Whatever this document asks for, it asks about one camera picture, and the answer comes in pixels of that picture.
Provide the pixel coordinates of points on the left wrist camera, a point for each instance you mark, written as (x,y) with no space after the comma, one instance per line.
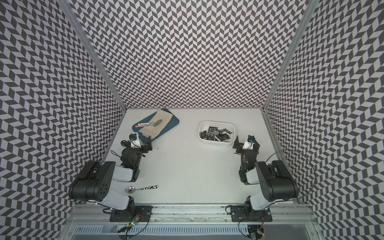
(134,141)

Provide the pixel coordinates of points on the black tissue pack four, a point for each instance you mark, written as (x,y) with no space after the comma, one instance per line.
(226,131)

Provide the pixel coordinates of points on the white storage box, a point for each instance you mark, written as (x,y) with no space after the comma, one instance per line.
(204,126)

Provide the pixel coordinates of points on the black tissue pack two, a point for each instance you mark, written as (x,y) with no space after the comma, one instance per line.
(203,135)

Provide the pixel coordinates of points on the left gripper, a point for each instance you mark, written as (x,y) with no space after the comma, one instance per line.
(149,146)

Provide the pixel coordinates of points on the white handled spoon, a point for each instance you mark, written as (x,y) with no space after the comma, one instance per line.
(159,121)

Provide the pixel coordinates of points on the aluminium front rail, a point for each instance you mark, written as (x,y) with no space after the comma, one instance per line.
(169,214)

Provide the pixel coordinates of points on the black tissue pack one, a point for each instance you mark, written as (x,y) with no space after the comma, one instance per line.
(212,131)

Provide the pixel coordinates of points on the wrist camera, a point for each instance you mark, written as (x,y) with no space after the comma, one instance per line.
(134,141)
(249,143)

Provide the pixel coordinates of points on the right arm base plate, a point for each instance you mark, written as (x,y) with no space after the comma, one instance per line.
(243,214)

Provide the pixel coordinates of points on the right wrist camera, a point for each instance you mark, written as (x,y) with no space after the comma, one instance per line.
(249,143)

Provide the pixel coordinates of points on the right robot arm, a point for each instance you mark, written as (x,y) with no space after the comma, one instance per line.
(274,179)

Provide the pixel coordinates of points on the beige folded cloth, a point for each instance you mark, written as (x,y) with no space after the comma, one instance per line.
(152,131)

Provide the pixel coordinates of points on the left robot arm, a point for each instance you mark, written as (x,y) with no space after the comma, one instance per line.
(93,183)

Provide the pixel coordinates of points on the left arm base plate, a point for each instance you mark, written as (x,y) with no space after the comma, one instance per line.
(144,212)

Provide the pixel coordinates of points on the black tissue pack three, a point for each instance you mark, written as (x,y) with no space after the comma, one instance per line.
(222,138)

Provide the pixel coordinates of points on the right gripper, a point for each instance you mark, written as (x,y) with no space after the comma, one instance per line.
(237,144)

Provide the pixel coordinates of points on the spoon with patterned handle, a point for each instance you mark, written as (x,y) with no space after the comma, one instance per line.
(131,190)

